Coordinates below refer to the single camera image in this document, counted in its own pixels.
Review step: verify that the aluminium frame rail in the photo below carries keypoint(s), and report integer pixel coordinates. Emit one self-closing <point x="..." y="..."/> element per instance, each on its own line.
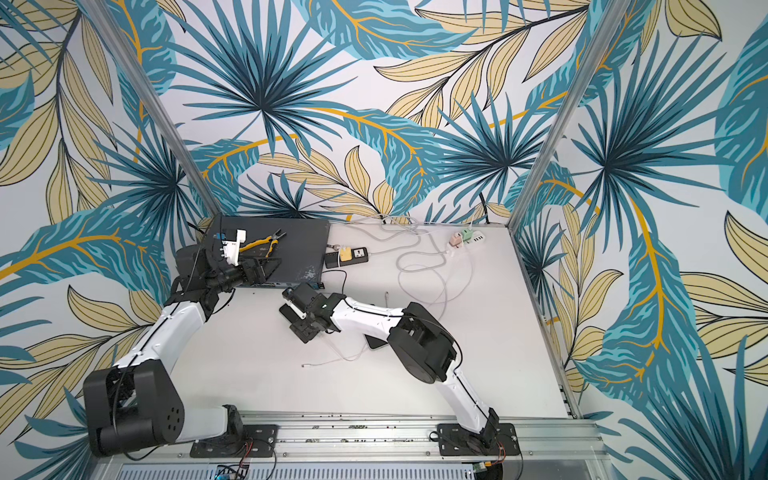
<point x="333" y="437"/>

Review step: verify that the dark grey network switch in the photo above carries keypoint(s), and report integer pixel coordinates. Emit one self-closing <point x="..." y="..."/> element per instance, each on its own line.
<point x="302" y="250"/>

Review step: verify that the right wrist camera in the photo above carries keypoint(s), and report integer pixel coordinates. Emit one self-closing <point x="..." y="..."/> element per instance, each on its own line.
<point x="290" y="314"/>

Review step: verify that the mint case phone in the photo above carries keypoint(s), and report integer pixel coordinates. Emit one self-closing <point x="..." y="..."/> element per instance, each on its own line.
<point x="303" y="328"/>

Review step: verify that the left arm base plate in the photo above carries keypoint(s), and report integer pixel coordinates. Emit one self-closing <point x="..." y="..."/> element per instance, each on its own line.
<point x="254" y="441"/>

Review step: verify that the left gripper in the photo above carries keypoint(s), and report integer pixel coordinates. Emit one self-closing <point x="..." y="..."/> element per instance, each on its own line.
<point x="260" y="276"/>

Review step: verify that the yellow charger plug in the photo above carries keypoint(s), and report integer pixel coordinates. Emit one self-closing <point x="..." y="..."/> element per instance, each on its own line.
<point x="345" y="254"/>

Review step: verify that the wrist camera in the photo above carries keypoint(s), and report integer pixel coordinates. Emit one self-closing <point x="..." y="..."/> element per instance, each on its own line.
<point x="231" y="246"/>
<point x="290" y="314"/>

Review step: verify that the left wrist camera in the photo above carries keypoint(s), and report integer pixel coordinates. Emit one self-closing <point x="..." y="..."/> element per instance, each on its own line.
<point x="231" y="246"/>

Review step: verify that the white power strip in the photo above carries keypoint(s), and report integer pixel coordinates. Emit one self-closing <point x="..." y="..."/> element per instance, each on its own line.
<point x="477" y="238"/>

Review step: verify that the black power strip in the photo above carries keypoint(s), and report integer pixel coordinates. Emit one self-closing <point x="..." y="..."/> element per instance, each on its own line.
<point x="360" y="255"/>

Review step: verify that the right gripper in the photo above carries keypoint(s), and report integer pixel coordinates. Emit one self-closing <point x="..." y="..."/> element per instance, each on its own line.
<point x="305" y="313"/>

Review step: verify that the yellow black pliers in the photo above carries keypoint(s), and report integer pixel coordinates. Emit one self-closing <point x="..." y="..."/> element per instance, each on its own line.
<point x="264" y="246"/>

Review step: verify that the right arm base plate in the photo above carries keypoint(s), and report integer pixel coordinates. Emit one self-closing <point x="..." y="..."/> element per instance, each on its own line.
<point x="455" y="441"/>

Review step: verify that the pink charger plug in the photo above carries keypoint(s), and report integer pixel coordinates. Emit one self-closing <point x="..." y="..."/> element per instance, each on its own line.
<point x="456" y="241"/>

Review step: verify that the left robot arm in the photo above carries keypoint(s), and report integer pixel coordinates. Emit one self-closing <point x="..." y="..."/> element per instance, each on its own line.
<point x="133" y="405"/>

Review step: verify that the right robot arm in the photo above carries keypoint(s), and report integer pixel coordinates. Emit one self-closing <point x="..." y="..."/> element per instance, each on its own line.
<point x="421" y="343"/>

